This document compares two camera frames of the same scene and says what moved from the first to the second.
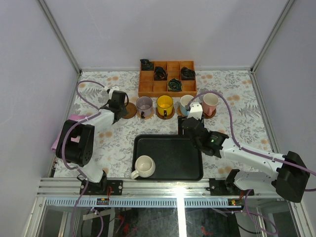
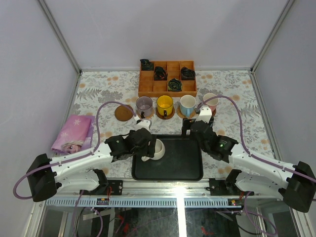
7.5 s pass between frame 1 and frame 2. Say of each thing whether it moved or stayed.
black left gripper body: moved
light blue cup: stayed
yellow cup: stayed
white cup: moved
